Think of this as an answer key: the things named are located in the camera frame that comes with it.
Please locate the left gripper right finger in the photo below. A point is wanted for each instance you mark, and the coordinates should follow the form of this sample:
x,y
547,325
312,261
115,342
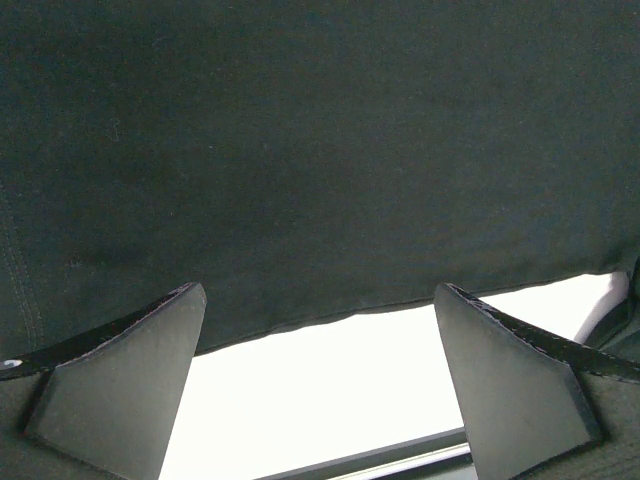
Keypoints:
x,y
536,405

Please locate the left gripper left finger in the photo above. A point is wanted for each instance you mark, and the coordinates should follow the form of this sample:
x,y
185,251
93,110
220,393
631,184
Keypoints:
x,y
101,405

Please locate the black t-shirt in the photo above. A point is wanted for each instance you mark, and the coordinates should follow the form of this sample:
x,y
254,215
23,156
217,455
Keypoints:
x,y
307,160

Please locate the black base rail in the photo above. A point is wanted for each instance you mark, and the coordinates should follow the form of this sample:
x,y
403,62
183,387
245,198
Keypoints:
x,y
445,455

